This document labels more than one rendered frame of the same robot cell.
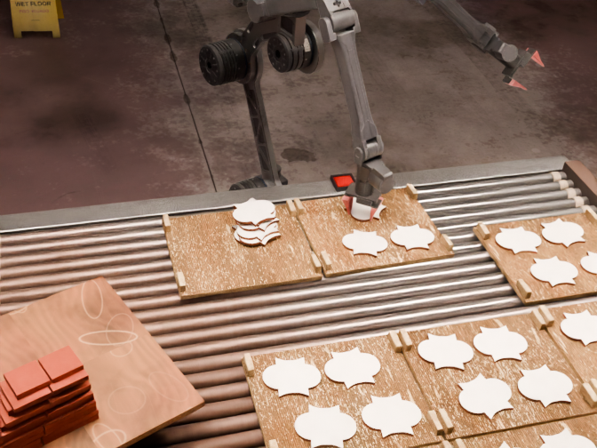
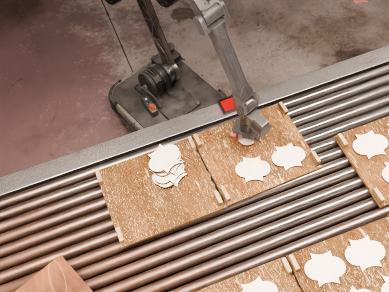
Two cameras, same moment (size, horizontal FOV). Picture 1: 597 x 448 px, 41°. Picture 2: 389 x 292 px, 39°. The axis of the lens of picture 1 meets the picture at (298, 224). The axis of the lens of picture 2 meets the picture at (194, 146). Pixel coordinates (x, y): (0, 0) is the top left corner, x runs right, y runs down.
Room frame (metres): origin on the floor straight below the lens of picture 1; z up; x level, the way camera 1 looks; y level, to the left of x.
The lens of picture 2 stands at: (0.78, 0.01, 2.80)
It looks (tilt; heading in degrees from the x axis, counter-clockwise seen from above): 57 degrees down; 0
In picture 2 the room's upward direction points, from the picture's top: 4 degrees counter-clockwise
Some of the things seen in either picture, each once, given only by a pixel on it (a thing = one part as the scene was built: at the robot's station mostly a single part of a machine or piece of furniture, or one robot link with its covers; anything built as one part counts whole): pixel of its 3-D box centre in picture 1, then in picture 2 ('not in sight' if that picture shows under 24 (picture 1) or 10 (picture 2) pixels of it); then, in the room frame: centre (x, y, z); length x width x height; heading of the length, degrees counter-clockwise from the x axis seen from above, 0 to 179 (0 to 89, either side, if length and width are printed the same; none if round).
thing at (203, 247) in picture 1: (239, 248); (158, 189); (1.82, 0.17, 0.93); 0.41 x 0.35 x 0.02; 109
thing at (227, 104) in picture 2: (344, 182); (228, 105); (2.22, -0.14, 0.92); 0.06 x 0.06 x 0.01; 18
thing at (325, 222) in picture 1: (370, 229); (255, 152); (1.97, -0.22, 0.93); 0.41 x 0.35 x 0.02; 110
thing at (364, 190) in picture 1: (364, 186); (246, 124); (2.01, -0.19, 1.06); 0.10 x 0.07 x 0.07; 70
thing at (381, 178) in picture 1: (377, 166); (256, 116); (1.98, -0.22, 1.15); 0.11 x 0.09 x 0.12; 38
